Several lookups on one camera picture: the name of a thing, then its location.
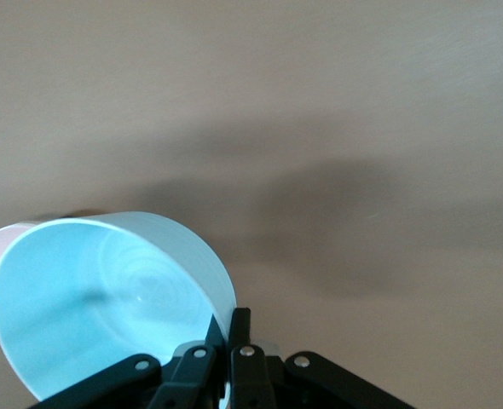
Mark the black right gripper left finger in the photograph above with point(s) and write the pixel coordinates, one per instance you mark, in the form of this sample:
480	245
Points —
183	379

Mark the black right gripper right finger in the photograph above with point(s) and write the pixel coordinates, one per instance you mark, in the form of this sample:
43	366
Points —
256	379

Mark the blue plastic bowl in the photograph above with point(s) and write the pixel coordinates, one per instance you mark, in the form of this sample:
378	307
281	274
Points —
85	298

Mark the brown table cloth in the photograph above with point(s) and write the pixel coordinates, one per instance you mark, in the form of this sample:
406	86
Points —
319	106

